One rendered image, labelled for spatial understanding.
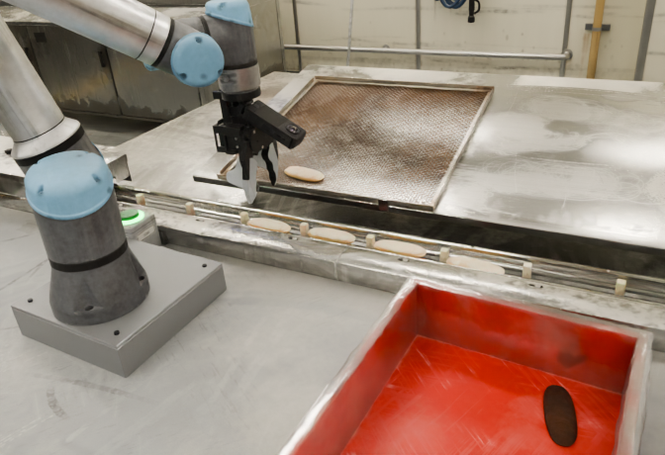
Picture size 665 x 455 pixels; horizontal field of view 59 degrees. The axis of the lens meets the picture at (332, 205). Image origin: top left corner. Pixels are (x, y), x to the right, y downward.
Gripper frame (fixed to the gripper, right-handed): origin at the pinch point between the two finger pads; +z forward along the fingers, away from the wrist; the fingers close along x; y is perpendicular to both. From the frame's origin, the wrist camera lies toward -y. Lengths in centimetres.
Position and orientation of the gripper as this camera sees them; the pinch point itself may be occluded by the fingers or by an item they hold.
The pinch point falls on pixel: (264, 189)
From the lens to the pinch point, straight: 115.7
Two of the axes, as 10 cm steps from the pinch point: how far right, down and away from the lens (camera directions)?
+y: -9.0, -1.4, 4.2
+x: -4.3, 4.4, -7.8
